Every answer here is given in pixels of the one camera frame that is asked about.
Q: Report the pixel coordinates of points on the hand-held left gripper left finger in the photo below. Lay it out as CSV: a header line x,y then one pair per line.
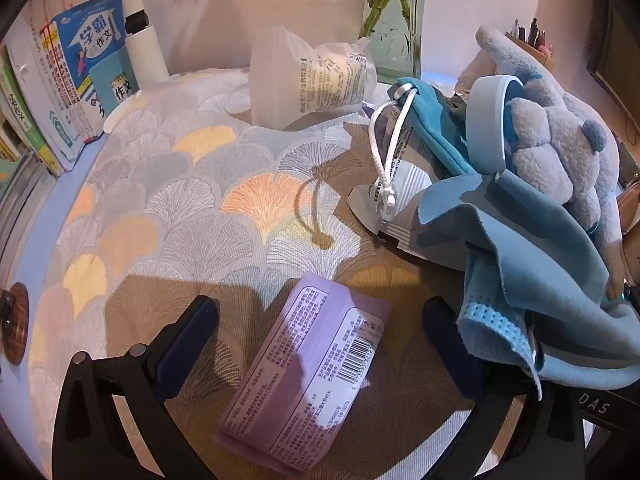
x,y
187,345

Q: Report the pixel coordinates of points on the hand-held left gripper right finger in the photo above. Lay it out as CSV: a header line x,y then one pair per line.
x,y
450,350

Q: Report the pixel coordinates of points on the purple wet wipes packet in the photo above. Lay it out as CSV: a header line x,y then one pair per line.
x,y
300,360

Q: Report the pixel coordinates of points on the blue cloth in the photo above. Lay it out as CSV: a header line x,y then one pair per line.
x,y
540,260

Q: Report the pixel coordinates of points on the grey plush toy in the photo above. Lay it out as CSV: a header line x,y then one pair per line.
x,y
550,150

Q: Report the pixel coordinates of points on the light blue round container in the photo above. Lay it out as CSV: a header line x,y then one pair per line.
x,y
482,125

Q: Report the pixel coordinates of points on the fan print tablecloth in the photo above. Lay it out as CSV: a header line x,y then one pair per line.
x,y
200,200

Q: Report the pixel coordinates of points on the round wooden coaster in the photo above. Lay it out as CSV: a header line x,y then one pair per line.
x,y
17,325

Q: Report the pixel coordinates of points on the silver white packet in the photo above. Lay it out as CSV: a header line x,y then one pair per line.
x,y
405,180

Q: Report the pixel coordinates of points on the beige handbag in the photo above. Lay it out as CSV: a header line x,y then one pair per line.
x,y
630,205

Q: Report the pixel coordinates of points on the small teal book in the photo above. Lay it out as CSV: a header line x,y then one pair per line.
x,y
115,85

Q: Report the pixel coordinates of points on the green spine book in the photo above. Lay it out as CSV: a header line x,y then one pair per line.
x,y
20,115

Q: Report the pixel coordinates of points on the white desk lamp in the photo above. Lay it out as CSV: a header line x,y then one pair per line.
x,y
145,55

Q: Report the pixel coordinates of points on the clear plastic cotton pad bag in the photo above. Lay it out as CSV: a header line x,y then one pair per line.
x,y
320,80

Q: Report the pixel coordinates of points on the wooden pen holder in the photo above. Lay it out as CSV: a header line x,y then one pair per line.
x,y
537,57

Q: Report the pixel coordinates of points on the green glass vase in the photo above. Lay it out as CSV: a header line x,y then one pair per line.
x,y
400,35

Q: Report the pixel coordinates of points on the bunch of pens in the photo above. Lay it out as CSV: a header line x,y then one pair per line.
x,y
532,32

